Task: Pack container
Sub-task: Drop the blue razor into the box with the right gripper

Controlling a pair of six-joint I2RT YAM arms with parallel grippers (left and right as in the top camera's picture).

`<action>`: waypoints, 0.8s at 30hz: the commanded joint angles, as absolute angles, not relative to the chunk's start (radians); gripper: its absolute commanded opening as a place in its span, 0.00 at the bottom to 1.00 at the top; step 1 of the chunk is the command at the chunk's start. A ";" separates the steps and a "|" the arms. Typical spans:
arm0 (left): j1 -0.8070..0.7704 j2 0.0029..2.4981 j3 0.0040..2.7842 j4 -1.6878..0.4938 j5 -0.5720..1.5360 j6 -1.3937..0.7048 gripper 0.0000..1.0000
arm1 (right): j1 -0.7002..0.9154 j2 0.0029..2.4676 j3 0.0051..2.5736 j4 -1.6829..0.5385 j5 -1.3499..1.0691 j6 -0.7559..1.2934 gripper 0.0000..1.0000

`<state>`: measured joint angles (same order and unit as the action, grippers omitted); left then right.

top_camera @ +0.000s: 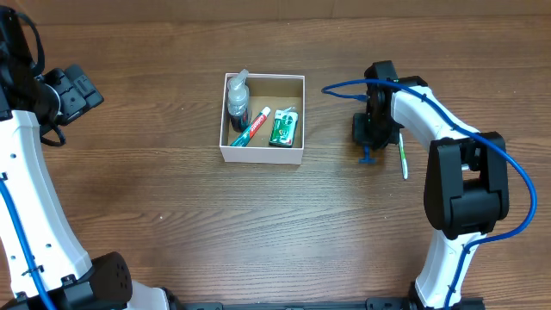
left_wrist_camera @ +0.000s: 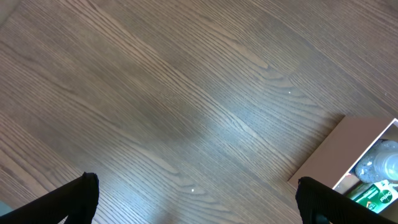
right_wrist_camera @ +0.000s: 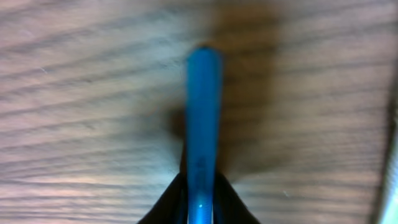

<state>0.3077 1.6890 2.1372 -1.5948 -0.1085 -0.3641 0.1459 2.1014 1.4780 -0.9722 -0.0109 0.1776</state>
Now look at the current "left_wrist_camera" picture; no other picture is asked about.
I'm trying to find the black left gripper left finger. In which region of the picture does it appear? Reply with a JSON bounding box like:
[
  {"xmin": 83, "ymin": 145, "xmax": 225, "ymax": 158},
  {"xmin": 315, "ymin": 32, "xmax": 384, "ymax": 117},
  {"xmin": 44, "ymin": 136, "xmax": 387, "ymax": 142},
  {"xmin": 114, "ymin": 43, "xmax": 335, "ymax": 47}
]
[{"xmin": 1, "ymin": 172, "xmax": 100, "ymax": 224}]

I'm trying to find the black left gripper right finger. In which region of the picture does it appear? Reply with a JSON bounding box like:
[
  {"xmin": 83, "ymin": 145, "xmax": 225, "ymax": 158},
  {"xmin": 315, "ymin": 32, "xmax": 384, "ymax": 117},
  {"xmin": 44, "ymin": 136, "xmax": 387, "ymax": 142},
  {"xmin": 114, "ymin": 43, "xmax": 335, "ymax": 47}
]
[{"xmin": 295, "ymin": 177, "xmax": 394, "ymax": 224}]

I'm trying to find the green Dettol soap packet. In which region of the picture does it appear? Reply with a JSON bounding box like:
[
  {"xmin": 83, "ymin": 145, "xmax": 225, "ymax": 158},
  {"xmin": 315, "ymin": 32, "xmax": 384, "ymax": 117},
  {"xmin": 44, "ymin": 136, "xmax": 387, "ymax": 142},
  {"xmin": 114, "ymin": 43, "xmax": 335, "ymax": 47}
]
[{"xmin": 346, "ymin": 180, "xmax": 397, "ymax": 213}]

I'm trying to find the clear spray bottle dark liquid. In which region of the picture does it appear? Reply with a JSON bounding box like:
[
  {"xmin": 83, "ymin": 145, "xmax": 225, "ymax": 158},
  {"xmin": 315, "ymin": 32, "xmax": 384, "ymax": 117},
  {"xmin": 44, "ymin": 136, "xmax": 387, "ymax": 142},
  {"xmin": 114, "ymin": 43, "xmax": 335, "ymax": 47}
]
[{"xmin": 354, "ymin": 139, "xmax": 397, "ymax": 183}]

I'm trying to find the open white cardboard box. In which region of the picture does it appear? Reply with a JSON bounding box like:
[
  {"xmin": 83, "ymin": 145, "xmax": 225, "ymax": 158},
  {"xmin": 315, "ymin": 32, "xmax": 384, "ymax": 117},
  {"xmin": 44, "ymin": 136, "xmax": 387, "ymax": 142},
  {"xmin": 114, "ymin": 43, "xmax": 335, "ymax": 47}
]
[{"xmin": 287, "ymin": 115, "xmax": 398, "ymax": 223}]

